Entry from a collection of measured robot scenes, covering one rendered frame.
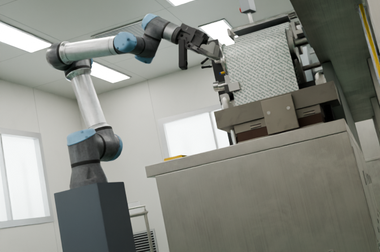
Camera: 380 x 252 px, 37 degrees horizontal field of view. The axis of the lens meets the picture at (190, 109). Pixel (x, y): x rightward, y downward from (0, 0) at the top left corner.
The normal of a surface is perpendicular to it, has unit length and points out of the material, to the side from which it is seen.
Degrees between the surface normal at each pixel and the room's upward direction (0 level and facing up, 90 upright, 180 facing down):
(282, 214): 90
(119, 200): 90
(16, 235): 90
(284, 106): 90
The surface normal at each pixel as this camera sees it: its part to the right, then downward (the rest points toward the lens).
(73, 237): -0.40, -0.10
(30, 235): 0.93, -0.25
